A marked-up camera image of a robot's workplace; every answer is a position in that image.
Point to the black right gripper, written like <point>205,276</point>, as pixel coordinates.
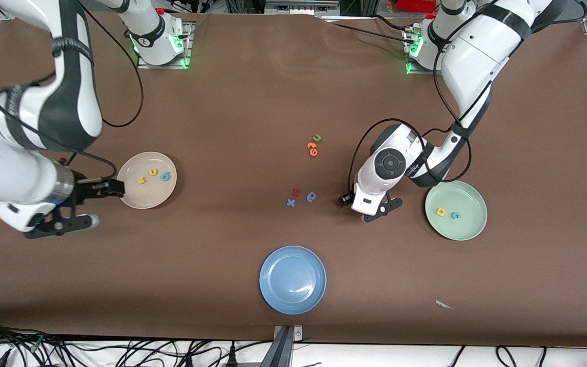
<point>85,191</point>

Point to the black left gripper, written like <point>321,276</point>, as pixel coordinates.
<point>346,199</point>

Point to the teal foam letter b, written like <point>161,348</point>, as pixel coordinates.
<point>162,178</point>

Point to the beige round plate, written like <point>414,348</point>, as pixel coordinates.
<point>145,196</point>

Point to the blue foam letter a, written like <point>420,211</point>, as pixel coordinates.
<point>312,201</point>

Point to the green round plate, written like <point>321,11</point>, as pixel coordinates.
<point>464,227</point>

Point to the green foam letter u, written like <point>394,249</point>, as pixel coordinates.
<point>317,140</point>

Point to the blue foam letter x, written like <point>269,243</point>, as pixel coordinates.
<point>291,203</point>

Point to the white paper scrap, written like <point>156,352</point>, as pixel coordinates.
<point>443,304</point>

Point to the blue round plate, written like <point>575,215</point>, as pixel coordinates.
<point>293,285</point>

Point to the brown table cover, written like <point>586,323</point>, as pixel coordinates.
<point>293,76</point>

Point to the black power plug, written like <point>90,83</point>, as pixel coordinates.
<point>232,357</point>
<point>3,359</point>
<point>189,361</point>

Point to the red box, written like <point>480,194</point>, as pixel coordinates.
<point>410,5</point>

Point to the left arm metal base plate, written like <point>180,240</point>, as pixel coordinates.
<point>423,71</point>

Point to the metal table edge bracket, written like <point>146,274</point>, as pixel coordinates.
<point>297,330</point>

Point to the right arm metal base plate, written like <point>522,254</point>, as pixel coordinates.
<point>186,41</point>

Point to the grey metal equipment frame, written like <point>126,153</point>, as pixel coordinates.
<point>301,7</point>

